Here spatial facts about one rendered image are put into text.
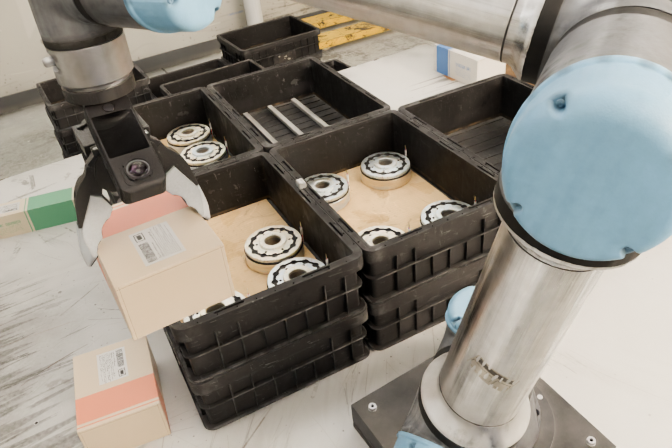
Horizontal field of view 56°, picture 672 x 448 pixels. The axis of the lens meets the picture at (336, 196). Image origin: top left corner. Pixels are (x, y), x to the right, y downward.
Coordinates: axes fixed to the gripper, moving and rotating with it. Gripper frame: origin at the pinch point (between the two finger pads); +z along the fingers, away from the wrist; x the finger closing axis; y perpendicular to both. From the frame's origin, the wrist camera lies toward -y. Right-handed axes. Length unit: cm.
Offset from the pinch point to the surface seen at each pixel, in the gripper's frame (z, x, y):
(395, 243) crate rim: 16.8, -34.4, 1.0
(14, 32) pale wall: 62, -9, 355
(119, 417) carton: 32.2, 10.8, 8.6
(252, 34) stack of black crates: 53, -102, 214
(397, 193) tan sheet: 27, -51, 24
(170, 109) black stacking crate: 19, -24, 80
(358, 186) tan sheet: 27, -47, 32
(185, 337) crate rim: 18.1, -0.8, 3.1
